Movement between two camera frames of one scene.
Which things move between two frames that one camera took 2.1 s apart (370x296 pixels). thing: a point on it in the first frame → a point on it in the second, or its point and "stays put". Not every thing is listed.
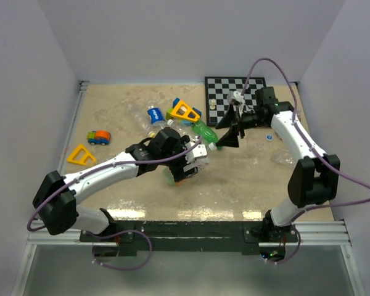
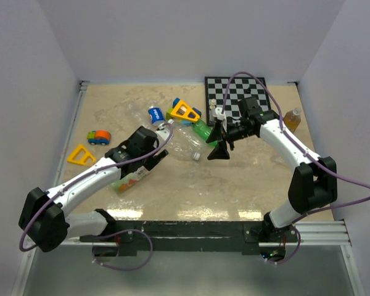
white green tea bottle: [169, 176] → [129, 179]
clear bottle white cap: [283, 156] stays put
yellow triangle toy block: [69, 158] stays put
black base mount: [191, 236] stays put
